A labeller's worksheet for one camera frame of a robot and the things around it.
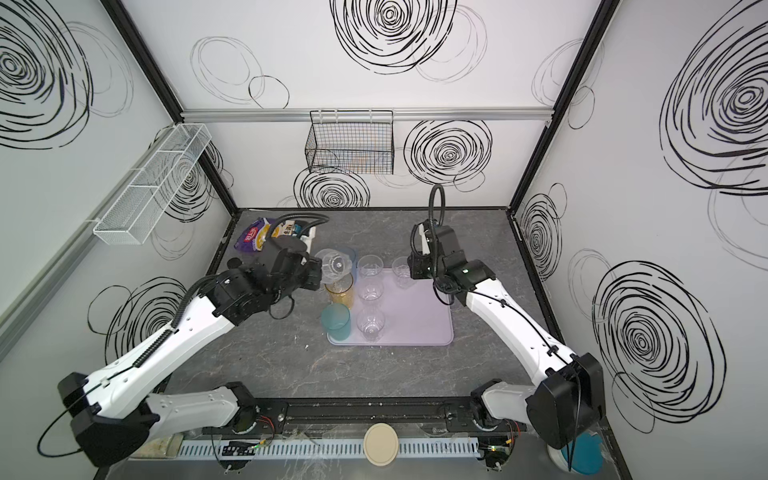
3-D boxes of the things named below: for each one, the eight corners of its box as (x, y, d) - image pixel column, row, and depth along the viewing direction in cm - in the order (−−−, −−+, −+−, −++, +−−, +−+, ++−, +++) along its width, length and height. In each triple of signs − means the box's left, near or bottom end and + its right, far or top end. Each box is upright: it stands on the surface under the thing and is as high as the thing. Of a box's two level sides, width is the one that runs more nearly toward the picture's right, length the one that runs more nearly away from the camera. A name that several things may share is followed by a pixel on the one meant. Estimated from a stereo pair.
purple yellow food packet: (236, 251, 110) (233, 246, 108) (248, 222, 120) (246, 217, 118) (288, 251, 110) (286, 246, 108) (296, 222, 120) (294, 217, 118)
